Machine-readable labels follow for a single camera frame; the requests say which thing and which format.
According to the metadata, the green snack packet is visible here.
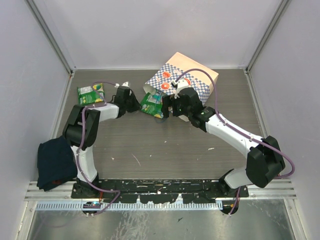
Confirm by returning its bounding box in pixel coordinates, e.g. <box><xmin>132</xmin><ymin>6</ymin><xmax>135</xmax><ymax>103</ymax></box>
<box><xmin>77</xmin><ymin>83</ymin><xmax>105</xmax><ymax>106</ymax></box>
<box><xmin>140</xmin><ymin>91</ymin><xmax>165</xmax><ymax>119</ymax></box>

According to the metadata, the checkered paper bag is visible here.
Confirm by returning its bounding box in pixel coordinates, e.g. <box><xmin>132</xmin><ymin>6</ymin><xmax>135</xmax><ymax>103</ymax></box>
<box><xmin>143</xmin><ymin>52</ymin><xmax>219</xmax><ymax>104</ymax></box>

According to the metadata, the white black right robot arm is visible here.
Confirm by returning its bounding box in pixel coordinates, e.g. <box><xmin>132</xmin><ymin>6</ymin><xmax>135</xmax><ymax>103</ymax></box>
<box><xmin>161</xmin><ymin>87</ymin><xmax>286</xmax><ymax>197</ymax></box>

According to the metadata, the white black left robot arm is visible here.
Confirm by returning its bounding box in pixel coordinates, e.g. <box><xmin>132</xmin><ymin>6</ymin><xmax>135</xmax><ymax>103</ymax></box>
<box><xmin>62</xmin><ymin>82</ymin><xmax>141</xmax><ymax>198</ymax></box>

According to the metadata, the dark blue folded cloth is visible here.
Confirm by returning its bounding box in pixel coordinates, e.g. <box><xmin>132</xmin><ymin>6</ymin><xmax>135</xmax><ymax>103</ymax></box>
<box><xmin>37</xmin><ymin>136</ymin><xmax>77</xmax><ymax>192</ymax></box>

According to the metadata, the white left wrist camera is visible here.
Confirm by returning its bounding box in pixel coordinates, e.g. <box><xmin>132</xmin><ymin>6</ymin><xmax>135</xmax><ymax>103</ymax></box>
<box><xmin>114</xmin><ymin>81</ymin><xmax>131</xmax><ymax>90</ymax></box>

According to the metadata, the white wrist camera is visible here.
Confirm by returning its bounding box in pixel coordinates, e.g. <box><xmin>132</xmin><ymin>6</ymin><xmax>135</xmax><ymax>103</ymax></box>
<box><xmin>170</xmin><ymin>78</ymin><xmax>191</xmax><ymax>99</ymax></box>
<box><xmin>114</xmin><ymin>81</ymin><xmax>131</xmax><ymax>90</ymax></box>

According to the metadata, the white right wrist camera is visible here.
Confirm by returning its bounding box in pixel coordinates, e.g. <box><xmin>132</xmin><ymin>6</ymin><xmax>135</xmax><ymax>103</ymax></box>
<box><xmin>170</xmin><ymin>78</ymin><xmax>191</xmax><ymax>99</ymax></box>

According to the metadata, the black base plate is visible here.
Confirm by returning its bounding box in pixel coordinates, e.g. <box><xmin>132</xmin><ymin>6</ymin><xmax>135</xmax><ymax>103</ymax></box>
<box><xmin>71</xmin><ymin>179</ymin><xmax>237</xmax><ymax>204</ymax></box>

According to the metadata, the perforated cable duct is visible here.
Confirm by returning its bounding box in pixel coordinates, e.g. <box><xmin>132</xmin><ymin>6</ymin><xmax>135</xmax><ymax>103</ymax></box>
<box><xmin>35</xmin><ymin>200</ymin><xmax>223</xmax><ymax>211</ymax></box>

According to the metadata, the aluminium rail frame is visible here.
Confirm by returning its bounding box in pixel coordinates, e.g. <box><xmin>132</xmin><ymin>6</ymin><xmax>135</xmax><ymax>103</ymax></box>
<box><xmin>23</xmin><ymin>181</ymin><xmax>298</xmax><ymax>201</ymax></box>

